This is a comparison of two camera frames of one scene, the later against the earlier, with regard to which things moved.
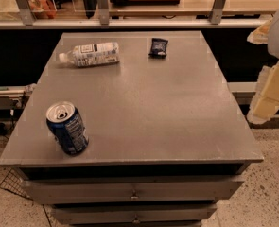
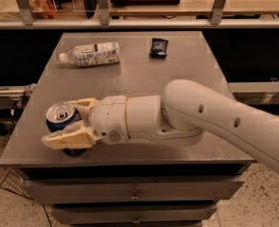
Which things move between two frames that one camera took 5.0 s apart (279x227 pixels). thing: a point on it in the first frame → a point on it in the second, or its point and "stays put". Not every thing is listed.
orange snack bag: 42,6 stays put
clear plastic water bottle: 92,54 stays put
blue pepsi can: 67,127 stays put
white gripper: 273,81 → 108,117
